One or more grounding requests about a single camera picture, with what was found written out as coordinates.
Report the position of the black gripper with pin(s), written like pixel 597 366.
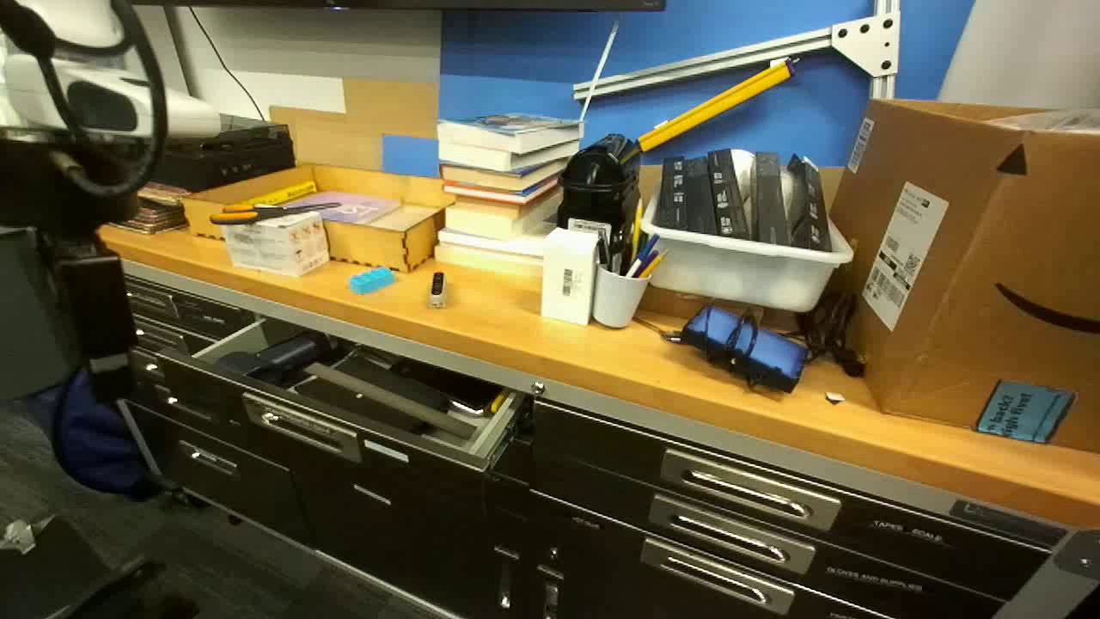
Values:
pixel 47 182

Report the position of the open black cabinet drawer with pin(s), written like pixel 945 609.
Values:
pixel 364 397

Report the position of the black drawer cabinet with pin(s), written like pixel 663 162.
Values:
pixel 459 538

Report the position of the dark blue bag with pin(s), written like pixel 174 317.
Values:
pixel 97 443

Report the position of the stack of wooden boards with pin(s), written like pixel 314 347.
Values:
pixel 158 211

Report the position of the yellow and black hand tool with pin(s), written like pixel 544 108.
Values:
pixel 269 201

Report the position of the black equipment case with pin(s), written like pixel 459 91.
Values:
pixel 226 157

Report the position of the crumpled white paper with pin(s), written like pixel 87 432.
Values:
pixel 17 535

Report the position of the pink paper booklet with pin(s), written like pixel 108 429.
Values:
pixel 345 206

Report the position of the shallow wooden tray box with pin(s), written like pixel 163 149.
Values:
pixel 378 235

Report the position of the long grey bar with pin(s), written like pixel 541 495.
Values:
pixel 382 397

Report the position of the wide white flat book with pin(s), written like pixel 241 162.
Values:
pixel 485 249

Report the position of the thick cream paged book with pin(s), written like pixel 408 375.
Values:
pixel 498 218

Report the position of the thin red edged book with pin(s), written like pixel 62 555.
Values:
pixel 498 189

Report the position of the thick white book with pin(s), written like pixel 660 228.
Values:
pixel 502 157

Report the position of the grey cover book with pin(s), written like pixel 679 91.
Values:
pixel 511 129

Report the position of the upright small white box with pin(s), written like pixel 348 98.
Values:
pixel 568 278

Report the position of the white pen cup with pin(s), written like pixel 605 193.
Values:
pixel 615 299

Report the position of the black desk device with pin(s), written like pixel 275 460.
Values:
pixel 599 182

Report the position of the bundle of pens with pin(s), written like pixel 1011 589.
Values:
pixel 643 255

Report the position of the blue zip pouch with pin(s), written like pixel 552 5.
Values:
pixel 742 345

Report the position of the white plastic bin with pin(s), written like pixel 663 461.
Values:
pixel 742 274

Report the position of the long yellow bar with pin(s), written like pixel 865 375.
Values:
pixel 715 108

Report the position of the black flat trays bundle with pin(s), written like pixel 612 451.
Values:
pixel 742 198

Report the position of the tiny white scrap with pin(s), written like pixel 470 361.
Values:
pixel 833 397

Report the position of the large cardboard shipping box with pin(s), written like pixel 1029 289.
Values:
pixel 999 262

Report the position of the blue sticky note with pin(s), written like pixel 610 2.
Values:
pixel 1021 415

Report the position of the aluminium frame with bracket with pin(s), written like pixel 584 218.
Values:
pixel 742 51

